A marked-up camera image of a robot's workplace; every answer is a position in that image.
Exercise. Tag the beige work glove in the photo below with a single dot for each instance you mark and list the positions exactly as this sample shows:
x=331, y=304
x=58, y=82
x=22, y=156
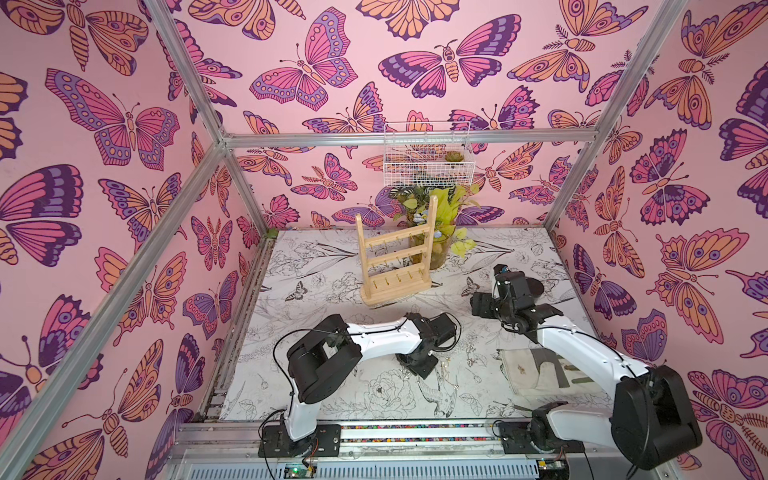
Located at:
x=540, y=371

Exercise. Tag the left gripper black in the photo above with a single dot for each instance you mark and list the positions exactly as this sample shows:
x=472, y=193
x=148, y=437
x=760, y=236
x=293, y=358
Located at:
x=422, y=373

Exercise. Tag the potted green plant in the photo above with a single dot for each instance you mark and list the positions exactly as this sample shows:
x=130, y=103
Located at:
x=448, y=236

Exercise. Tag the white wire basket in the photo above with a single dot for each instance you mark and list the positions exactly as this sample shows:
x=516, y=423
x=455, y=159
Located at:
x=415, y=156

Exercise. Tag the small succulent in basket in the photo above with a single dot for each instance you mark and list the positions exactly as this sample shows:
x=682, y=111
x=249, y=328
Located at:
x=454, y=157

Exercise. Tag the small black cylinder jar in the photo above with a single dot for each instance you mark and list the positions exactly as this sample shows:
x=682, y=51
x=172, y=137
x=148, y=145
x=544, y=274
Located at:
x=531, y=289

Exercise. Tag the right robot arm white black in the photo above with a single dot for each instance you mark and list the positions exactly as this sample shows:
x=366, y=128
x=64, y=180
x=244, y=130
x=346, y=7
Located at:
x=651, y=420

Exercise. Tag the wooden jewelry display stand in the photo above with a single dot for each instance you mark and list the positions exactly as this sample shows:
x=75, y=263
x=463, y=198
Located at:
x=401, y=273

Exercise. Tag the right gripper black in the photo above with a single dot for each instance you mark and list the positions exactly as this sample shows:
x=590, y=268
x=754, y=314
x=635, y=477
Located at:
x=507, y=274

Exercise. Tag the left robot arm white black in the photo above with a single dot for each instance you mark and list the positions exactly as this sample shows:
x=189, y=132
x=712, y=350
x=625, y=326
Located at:
x=320, y=362

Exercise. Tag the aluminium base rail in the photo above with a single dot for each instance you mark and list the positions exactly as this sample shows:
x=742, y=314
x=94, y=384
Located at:
x=401, y=449

